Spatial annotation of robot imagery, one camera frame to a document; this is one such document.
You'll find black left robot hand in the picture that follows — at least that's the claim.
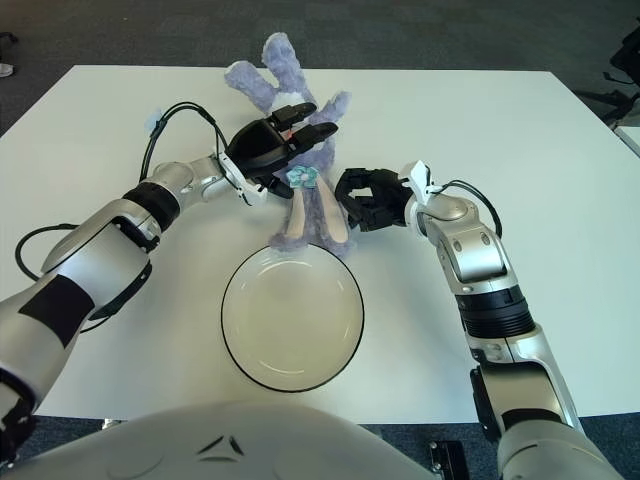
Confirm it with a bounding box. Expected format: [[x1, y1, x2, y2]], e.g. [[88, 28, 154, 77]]
[[227, 102, 340, 199]]

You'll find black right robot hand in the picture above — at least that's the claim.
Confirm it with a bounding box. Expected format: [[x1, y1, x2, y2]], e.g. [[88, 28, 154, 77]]
[[334, 167, 414, 234]]

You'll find purple plush bunny doll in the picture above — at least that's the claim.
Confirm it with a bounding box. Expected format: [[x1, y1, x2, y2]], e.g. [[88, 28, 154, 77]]
[[223, 32, 357, 259]]

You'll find white plate black rim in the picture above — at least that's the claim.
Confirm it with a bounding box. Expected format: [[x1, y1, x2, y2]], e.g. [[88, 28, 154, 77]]
[[220, 244, 365, 392]]

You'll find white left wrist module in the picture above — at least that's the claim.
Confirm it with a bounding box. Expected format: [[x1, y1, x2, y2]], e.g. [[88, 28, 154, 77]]
[[217, 152, 269, 206]]

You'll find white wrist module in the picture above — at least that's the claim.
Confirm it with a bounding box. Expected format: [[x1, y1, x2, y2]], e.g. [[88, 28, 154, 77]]
[[217, 152, 269, 206], [399, 159, 444, 206]]

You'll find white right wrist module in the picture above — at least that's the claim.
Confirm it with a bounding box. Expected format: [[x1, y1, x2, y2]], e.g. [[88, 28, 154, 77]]
[[399, 159, 444, 206]]

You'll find white side table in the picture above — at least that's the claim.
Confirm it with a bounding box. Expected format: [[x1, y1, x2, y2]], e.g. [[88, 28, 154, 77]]
[[614, 124, 640, 156]]

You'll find black office chair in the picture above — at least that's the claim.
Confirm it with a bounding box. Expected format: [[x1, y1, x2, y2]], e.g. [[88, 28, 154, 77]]
[[574, 24, 640, 126]]

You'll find grey robot torso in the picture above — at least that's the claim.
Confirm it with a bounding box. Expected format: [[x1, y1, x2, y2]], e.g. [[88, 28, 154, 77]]
[[14, 402, 436, 480]]

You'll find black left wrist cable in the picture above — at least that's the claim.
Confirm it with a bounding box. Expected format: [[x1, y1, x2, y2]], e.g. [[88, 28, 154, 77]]
[[137, 102, 231, 184]]

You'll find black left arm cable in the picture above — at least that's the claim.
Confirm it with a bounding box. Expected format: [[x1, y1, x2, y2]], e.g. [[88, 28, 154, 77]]
[[14, 223, 79, 282]]

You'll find black metal bracket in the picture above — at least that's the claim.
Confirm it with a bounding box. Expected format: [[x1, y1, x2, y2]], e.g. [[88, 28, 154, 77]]
[[428, 439, 466, 480]]

